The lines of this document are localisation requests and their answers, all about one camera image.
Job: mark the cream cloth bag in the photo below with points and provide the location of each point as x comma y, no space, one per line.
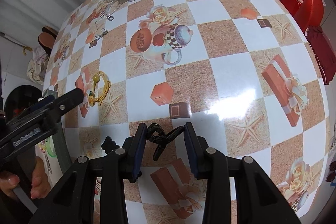
38,66

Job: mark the white tray with grey rim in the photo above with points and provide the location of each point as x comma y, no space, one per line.
63,150

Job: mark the person's left hand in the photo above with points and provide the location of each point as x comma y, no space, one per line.
39,182

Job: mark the small black hair claw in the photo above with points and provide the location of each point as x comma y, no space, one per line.
160,140

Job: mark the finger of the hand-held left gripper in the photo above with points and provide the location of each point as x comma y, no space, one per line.
39,105
69,100

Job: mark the dark red clothing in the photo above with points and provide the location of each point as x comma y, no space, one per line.
323,53

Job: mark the red plastic chair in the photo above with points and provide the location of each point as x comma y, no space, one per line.
312,7

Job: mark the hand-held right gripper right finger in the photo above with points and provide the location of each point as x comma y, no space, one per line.
193,155

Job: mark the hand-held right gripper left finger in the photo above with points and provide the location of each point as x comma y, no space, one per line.
139,155

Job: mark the black scalloped hair clip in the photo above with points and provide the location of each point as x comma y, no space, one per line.
110,145

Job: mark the chair with brown cushion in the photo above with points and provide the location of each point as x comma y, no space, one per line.
47,39

